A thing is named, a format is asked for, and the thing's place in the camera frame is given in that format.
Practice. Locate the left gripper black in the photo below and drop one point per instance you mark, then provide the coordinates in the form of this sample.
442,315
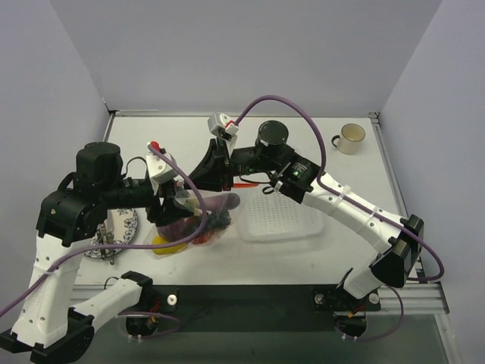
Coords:
162,205

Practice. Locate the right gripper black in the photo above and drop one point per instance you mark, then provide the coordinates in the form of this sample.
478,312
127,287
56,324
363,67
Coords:
222,167

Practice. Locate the fake purple onion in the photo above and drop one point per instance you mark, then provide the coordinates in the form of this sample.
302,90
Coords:
178,230

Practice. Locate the clear zip top bag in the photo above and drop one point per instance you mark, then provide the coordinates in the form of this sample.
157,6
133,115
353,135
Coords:
189,199

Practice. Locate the fake red pepper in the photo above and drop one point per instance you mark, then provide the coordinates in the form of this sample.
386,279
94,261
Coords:
206,237

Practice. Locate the fake purple eggplant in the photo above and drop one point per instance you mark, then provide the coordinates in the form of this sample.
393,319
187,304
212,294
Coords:
224,201

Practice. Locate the fake dark grapes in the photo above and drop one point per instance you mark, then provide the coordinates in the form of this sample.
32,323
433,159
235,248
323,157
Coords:
218,221

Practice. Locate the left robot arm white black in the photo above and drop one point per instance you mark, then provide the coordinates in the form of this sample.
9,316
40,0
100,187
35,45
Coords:
49,328

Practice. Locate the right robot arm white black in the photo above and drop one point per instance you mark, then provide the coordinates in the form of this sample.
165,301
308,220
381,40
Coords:
393,237

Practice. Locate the blue floral plate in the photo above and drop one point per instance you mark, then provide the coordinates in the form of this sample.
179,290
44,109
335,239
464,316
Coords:
120,228

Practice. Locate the white plastic basket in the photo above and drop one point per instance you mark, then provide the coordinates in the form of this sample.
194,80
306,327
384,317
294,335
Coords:
275,217

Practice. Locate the cream enamel mug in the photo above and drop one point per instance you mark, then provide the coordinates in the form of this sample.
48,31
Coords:
349,139

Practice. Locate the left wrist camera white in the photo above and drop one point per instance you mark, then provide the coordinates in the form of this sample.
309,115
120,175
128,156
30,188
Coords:
159,171

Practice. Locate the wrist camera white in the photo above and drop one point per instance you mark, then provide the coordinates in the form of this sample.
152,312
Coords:
159,171
222,126

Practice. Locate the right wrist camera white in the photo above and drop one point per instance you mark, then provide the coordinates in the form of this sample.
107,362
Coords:
222,126

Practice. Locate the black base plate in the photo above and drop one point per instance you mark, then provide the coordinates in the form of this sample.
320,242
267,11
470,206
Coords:
247,309

